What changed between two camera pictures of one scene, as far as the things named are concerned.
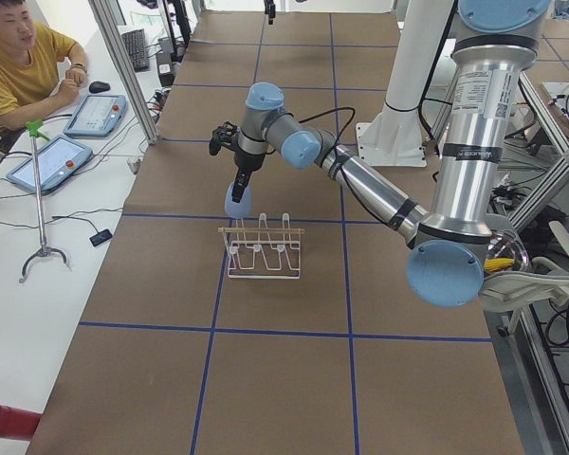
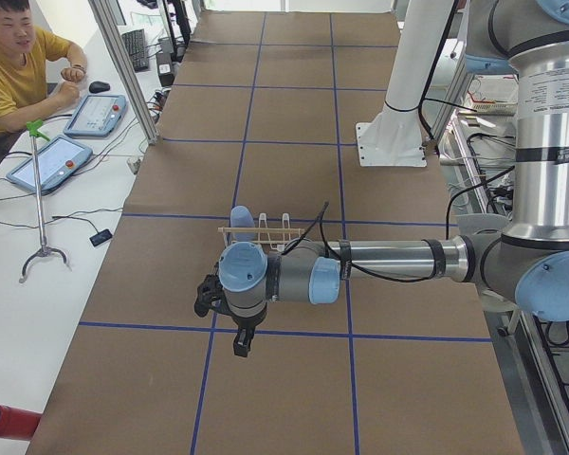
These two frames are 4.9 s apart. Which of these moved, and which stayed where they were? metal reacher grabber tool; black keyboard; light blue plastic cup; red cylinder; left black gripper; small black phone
Moved: left black gripper; light blue plastic cup
Stayed: black keyboard; metal reacher grabber tool; red cylinder; small black phone
